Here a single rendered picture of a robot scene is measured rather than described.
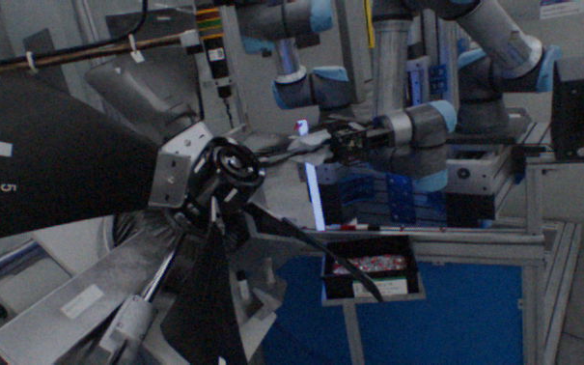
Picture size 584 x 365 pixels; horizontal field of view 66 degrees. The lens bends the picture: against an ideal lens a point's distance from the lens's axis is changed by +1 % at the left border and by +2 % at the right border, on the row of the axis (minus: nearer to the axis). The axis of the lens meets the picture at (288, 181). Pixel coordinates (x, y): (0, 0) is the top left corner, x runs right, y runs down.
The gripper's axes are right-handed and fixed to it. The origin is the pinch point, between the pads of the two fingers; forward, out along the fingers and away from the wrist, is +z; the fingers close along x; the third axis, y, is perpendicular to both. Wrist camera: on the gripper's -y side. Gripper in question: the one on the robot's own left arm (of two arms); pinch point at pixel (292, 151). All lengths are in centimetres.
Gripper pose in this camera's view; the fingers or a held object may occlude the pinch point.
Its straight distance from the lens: 93.5
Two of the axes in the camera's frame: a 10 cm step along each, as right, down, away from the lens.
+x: 1.6, 8.9, 4.2
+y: 2.7, 3.7, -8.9
